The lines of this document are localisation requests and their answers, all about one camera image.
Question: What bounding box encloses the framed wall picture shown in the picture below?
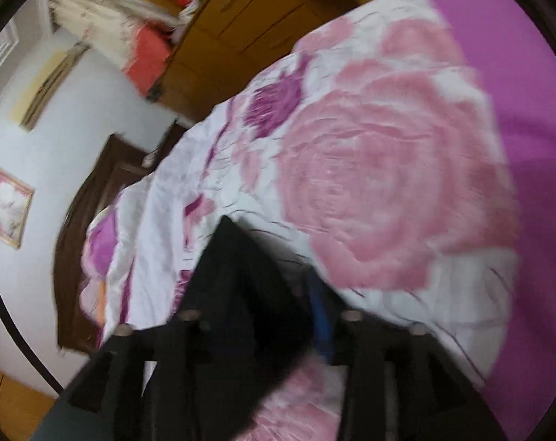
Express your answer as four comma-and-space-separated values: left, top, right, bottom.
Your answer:
0, 165, 35, 250

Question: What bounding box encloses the purple floral pillow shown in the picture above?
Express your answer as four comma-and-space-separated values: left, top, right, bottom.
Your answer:
80, 207, 122, 322

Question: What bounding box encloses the pink floral blanket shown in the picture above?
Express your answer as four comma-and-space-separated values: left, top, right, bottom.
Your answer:
80, 0, 522, 441

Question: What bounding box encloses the orange plush toy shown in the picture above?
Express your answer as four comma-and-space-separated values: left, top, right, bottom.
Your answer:
94, 280, 110, 328

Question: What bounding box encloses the dark wooden headboard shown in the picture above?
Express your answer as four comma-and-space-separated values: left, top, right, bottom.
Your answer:
53, 122, 191, 359

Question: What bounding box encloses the wooden dresser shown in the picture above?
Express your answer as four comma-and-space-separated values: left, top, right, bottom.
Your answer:
161, 0, 428, 125

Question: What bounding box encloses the black garment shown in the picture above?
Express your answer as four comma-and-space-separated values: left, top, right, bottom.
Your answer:
168, 215, 348, 441

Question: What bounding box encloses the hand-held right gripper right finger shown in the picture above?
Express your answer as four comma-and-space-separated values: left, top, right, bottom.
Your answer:
306, 267, 509, 441

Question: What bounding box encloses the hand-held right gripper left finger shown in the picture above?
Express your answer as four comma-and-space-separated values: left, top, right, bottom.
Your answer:
30, 310, 214, 441

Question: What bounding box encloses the beige framed wall panel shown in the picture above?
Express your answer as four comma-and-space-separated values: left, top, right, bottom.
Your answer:
11, 45, 91, 132

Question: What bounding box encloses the cream and red curtain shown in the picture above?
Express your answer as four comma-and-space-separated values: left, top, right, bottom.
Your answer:
50, 0, 187, 96

